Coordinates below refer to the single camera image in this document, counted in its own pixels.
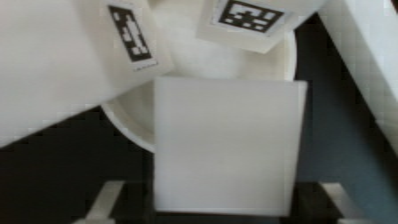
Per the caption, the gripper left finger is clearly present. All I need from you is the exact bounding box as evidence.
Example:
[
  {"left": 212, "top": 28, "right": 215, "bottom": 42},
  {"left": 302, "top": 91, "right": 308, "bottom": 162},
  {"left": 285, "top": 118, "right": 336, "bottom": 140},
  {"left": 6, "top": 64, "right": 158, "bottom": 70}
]
[{"left": 71, "top": 179, "right": 157, "bottom": 224}]

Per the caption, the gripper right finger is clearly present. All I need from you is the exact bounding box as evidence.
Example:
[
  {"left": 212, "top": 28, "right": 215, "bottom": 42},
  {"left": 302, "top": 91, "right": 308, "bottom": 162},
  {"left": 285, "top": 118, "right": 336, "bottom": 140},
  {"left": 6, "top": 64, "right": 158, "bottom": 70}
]
[{"left": 290, "top": 181, "right": 370, "bottom": 224}]

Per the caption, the white stool leg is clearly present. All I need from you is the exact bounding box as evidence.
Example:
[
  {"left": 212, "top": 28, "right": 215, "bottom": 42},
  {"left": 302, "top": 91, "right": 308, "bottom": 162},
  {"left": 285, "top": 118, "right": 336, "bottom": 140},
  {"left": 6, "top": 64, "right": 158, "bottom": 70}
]
[
  {"left": 198, "top": 0, "right": 329, "bottom": 53},
  {"left": 155, "top": 78, "right": 308, "bottom": 216},
  {"left": 0, "top": 0, "right": 173, "bottom": 148}
]

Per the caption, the white round stool seat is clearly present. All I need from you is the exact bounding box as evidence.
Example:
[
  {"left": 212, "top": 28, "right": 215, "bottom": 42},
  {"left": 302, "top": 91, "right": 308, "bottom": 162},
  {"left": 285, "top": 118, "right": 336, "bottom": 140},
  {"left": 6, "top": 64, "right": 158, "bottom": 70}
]
[{"left": 102, "top": 0, "right": 297, "bottom": 152}]

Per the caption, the white L-shaped fence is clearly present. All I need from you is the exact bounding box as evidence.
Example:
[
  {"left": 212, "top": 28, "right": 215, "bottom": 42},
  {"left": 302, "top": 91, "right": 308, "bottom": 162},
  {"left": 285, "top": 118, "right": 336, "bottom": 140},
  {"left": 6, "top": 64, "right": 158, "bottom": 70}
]
[{"left": 318, "top": 0, "right": 398, "bottom": 155}]

